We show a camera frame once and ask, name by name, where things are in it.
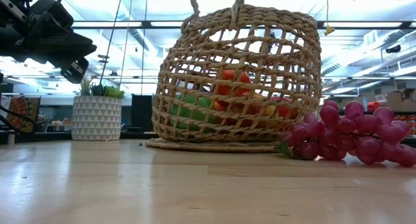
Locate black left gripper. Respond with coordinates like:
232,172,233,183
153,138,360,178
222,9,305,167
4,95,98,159
0,0,98,84

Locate green bell pepper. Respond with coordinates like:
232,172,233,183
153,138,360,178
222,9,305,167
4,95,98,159
170,93,218,132

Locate red round fruit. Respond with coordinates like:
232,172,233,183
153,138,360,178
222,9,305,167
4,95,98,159
214,69,252,98

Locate purple grape bunch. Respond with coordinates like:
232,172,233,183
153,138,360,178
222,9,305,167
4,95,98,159
274,100,416,168

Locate green artificial plant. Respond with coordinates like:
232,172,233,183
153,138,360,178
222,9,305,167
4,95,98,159
76,75,125,99

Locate colourful patterned artwork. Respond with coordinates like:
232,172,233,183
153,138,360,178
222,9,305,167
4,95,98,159
6,96,42,133

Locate white triangle-patterned plant pot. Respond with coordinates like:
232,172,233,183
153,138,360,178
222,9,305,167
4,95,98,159
71,95,123,142

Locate black monitor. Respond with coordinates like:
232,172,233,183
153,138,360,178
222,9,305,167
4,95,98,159
131,93,153,133

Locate cardboard boxes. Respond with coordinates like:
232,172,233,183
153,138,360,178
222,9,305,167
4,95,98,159
385,88,416,112

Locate shelf with red items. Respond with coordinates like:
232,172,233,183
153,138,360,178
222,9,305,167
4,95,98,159
395,114,416,137

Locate black hanging cable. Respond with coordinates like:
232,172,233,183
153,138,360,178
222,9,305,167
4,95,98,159
98,0,125,86

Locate black curved cable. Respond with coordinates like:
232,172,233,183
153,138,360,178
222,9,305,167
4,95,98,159
0,108,36,134

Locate black metal table frame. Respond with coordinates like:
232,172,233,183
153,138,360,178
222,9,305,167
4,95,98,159
0,130,160,144

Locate woven wicker basket with handles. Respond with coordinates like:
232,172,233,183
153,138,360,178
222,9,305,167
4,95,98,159
145,0,323,153

